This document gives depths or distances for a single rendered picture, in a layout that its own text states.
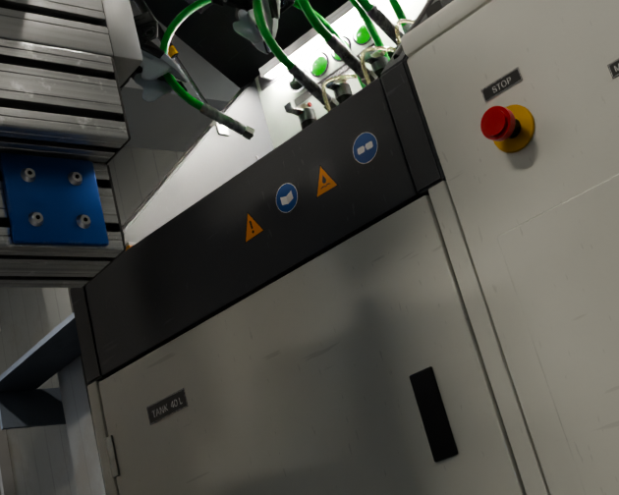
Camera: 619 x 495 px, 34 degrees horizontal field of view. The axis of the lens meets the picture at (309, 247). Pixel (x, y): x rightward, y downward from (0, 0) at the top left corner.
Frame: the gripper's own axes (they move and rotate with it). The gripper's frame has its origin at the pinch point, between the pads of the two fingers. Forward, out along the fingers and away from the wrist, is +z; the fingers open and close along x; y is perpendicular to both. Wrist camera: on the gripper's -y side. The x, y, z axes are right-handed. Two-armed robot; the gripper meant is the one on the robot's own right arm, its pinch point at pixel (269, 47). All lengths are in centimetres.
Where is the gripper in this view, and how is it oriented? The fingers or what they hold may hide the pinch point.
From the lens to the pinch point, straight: 170.1
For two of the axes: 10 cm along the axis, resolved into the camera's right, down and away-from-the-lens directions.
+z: 2.5, 9.1, -3.4
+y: -6.7, -0.9, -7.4
